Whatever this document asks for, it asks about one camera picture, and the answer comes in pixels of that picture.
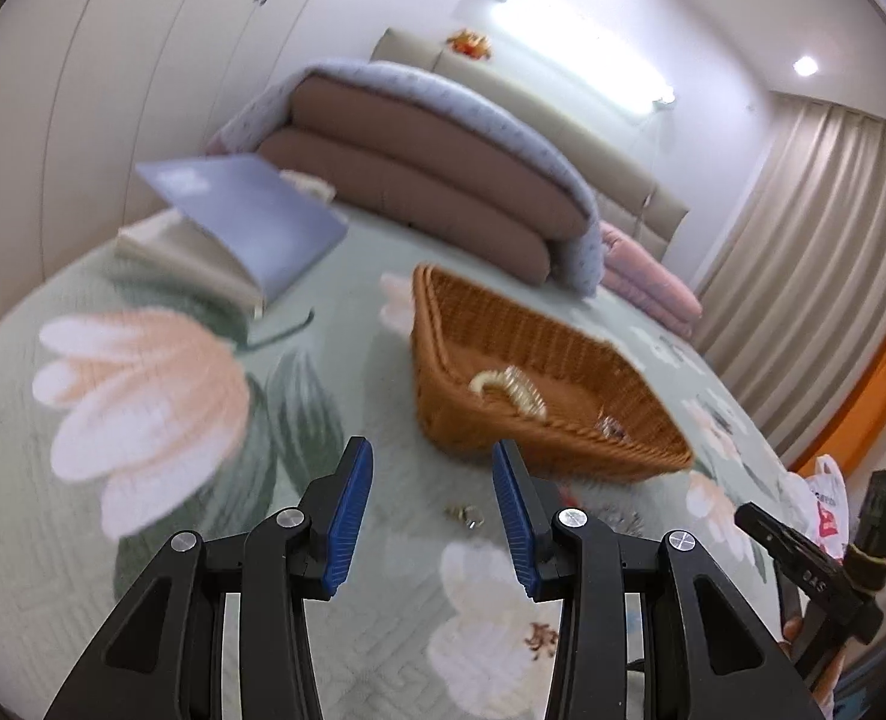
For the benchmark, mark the white open box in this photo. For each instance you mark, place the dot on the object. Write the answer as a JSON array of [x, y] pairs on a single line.
[[188, 255]]

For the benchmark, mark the brown wicker basket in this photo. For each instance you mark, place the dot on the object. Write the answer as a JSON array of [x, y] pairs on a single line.
[[533, 382]]

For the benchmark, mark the white wardrobe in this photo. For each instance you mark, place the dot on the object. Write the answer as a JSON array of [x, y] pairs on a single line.
[[150, 90]]

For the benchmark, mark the blue book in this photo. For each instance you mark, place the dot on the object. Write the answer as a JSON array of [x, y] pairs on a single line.
[[252, 214]]

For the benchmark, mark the folded pink blanket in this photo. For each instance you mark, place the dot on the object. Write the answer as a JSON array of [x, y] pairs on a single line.
[[649, 281]]

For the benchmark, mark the white plastic bag red print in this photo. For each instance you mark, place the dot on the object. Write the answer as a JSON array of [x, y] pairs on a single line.
[[826, 510]]

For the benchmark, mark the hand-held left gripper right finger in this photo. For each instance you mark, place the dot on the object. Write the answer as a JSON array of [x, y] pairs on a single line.
[[514, 525]]

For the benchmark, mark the beige padded headboard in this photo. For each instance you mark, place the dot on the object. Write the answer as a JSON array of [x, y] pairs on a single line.
[[563, 127]]

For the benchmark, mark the beige curtain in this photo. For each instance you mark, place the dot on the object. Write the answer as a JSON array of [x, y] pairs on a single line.
[[811, 262]]

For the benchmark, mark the orange plush toy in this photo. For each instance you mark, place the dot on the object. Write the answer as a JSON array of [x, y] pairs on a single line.
[[469, 43]]

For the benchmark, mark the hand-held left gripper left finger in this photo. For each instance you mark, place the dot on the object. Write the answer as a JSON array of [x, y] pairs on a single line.
[[349, 517]]

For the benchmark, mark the person's right hand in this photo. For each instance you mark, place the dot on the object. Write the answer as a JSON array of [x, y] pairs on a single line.
[[826, 671]]

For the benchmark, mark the small jewelry piece in basket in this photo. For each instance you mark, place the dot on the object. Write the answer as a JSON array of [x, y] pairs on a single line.
[[609, 428]]

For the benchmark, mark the folded brown and blue quilt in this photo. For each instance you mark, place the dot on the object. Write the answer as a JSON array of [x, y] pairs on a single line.
[[428, 172]]

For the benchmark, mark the long wall lamp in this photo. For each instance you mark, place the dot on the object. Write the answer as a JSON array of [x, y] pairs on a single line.
[[578, 41]]

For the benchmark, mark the round ceiling light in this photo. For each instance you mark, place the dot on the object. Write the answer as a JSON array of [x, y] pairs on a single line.
[[805, 66]]

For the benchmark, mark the small silver jewelry piece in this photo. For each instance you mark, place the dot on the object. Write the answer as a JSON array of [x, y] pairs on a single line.
[[623, 523]]

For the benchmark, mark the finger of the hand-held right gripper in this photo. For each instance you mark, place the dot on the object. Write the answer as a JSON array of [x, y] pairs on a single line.
[[811, 574]]

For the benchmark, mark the floral green bedspread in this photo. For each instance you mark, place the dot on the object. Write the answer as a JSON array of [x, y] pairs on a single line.
[[188, 427]]

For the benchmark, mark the beige hair claw clip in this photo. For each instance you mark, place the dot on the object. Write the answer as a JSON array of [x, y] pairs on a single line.
[[509, 388]]

